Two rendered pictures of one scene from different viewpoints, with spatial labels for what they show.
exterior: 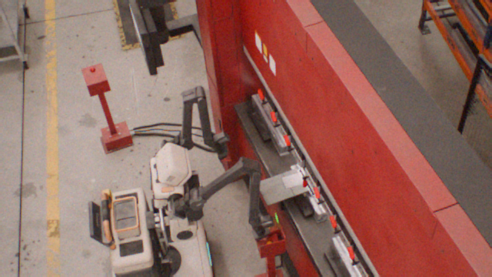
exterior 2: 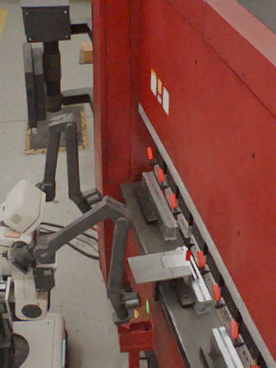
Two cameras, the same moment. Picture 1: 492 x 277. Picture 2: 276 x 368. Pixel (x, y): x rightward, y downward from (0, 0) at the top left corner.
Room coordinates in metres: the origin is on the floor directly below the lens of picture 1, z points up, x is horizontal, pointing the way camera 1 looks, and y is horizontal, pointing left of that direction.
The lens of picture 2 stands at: (0.23, -0.19, 2.92)
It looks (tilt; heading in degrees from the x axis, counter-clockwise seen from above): 36 degrees down; 3
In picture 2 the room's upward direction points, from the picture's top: 1 degrees clockwise
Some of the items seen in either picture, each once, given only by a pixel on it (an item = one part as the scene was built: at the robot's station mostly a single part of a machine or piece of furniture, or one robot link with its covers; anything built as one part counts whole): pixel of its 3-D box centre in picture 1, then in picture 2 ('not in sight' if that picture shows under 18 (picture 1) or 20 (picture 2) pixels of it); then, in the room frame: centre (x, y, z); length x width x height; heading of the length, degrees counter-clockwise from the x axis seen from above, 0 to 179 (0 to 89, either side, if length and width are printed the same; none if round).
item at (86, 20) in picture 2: not in sight; (82, 34); (3.50, 0.32, 1.66); 0.40 x 0.24 x 0.07; 17
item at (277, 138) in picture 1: (270, 124); (158, 204); (2.87, -0.16, 0.92); 0.50 x 0.06 x 0.10; 17
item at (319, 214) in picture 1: (308, 192); (191, 279); (2.29, -0.34, 0.92); 0.39 x 0.06 x 0.10; 17
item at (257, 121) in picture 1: (259, 125); (145, 205); (2.90, -0.09, 0.89); 0.30 x 0.05 x 0.03; 17
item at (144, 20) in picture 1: (146, 31); (35, 83); (3.33, 0.58, 1.42); 0.45 x 0.12 x 0.36; 14
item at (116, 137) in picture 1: (105, 108); not in sight; (3.63, 1.09, 0.41); 0.25 x 0.20 x 0.83; 107
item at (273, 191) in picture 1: (281, 187); (159, 266); (2.30, -0.18, 1.00); 0.26 x 0.18 x 0.01; 107
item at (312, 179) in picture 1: (317, 175); (205, 242); (2.17, -0.37, 1.26); 0.15 x 0.09 x 0.17; 17
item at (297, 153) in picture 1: (302, 148); (191, 214); (2.37, -0.31, 1.26); 0.15 x 0.09 x 0.17; 17
